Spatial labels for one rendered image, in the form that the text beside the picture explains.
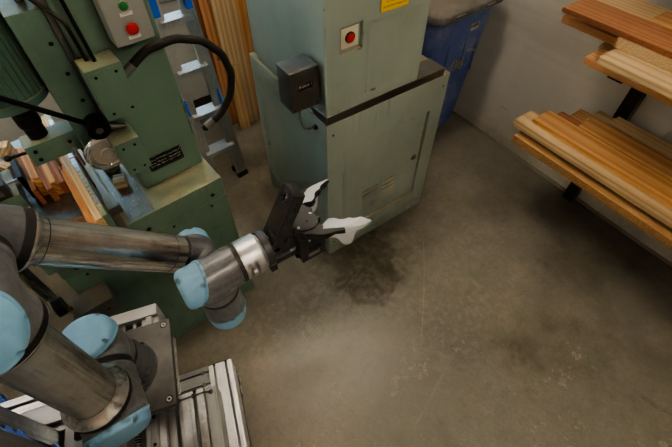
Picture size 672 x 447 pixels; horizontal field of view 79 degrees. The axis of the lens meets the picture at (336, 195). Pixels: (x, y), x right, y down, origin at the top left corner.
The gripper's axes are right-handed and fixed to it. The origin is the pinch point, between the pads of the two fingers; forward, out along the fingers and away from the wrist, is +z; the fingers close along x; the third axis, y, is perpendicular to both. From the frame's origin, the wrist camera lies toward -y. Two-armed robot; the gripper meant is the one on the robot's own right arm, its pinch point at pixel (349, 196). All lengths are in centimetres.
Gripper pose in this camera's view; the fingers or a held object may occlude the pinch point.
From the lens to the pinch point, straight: 80.7
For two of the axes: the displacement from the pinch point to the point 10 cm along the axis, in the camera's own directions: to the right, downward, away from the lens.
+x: 5.5, 5.3, -6.4
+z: 8.3, -4.2, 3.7
